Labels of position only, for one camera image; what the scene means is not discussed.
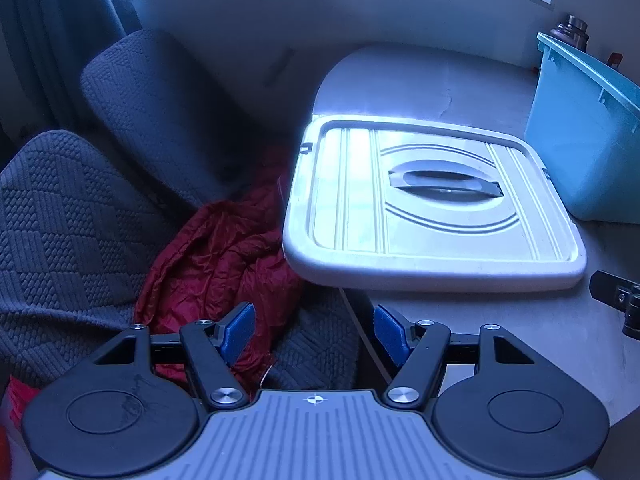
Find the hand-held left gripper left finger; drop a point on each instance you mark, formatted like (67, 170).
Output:
(239, 331)

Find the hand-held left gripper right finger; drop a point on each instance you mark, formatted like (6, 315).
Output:
(391, 332)

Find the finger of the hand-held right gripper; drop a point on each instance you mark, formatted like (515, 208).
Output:
(612, 292)

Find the white storage bin lid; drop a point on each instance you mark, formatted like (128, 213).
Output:
(440, 210)

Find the blue plastic storage bin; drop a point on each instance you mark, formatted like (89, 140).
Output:
(585, 125)

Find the grey desktop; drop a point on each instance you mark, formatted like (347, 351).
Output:
(425, 80)

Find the red puffy jacket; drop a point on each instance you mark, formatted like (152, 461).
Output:
(220, 260)

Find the grey quilted chair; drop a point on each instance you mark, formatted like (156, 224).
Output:
(65, 240)
(160, 110)

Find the red and black package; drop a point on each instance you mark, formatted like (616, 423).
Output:
(615, 60)

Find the red cloth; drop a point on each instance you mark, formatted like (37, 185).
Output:
(15, 410)

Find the steel thermos bottle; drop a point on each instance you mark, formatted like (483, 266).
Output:
(579, 30)

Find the blue curtain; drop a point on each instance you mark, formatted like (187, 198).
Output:
(60, 20)

